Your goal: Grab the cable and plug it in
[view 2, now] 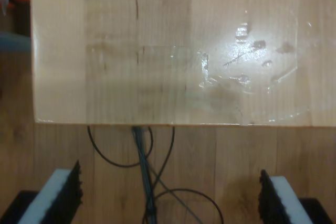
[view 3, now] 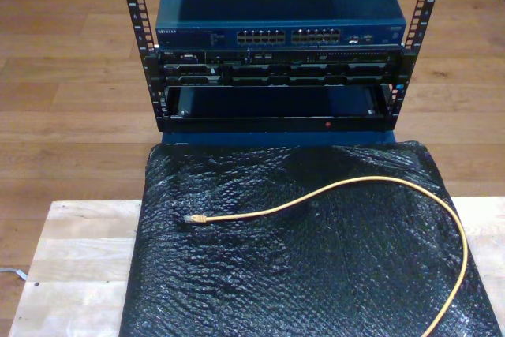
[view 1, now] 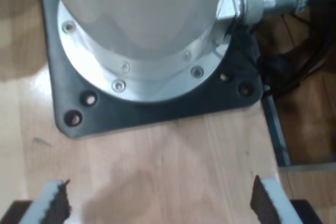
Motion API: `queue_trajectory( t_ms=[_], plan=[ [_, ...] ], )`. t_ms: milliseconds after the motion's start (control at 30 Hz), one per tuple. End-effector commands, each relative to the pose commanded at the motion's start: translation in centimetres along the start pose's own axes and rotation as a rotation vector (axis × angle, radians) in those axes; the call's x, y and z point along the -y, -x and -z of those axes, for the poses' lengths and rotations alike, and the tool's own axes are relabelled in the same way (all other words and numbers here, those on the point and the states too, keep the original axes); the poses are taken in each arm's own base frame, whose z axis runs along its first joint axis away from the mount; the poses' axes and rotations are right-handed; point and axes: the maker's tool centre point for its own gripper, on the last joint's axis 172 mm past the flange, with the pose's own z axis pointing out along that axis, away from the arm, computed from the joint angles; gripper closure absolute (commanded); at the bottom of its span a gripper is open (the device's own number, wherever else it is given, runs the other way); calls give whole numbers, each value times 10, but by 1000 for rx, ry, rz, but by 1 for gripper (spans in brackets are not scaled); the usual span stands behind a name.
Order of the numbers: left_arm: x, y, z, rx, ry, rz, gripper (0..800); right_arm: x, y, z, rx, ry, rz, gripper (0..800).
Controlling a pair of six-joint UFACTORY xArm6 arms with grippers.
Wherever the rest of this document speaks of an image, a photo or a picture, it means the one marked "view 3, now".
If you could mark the blue base board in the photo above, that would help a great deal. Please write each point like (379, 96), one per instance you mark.
(236, 139)

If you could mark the black Dell rack server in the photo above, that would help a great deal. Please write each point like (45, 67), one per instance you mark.
(189, 70)

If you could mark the black perforated equipment rack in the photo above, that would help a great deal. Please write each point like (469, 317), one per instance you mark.
(152, 72)

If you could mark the black bubble wrap mat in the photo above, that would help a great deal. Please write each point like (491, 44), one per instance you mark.
(276, 274)

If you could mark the grey flat strip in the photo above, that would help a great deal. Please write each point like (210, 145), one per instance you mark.
(16, 272)

